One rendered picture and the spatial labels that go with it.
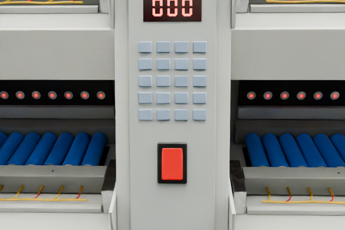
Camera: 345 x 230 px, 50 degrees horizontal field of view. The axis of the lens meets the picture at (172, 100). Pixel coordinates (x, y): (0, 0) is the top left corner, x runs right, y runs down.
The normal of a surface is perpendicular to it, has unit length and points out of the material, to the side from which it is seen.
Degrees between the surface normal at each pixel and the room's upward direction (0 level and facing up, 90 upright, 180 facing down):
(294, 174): 22
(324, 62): 112
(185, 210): 90
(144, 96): 90
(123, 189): 90
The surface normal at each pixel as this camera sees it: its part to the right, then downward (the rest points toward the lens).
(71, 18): -0.01, -0.89
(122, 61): -0.03, 0.08
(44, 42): -0.03, 0.46
